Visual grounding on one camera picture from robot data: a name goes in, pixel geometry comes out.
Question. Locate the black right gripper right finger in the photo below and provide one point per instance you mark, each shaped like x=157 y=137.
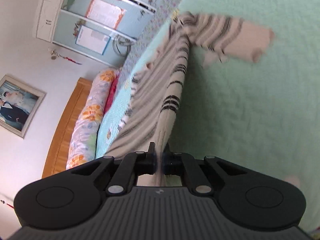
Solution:
x=187 y=168

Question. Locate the framed wedding photo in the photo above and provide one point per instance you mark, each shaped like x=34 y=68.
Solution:
x=19 y=103

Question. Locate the wooden headboard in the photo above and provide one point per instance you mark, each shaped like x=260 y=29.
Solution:
x=58 y=152

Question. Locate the hanging tassel ornament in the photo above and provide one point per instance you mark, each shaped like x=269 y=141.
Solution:
x=55 y=55

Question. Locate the red pillow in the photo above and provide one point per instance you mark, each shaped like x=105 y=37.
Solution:
x=111 y=95

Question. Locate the floral pillow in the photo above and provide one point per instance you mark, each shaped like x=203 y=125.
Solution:
x=82 y=147

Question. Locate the white wardrobe with glass doors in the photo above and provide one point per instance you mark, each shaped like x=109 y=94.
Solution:
x=103 y=30

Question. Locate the mint green quilted bedspread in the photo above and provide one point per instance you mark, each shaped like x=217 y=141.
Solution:
x=265 y=115

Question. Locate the cream black striped knit sweater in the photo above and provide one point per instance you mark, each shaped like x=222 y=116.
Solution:
x=156 y=89

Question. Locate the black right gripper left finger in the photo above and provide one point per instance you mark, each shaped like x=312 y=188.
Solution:
x=125 y=172

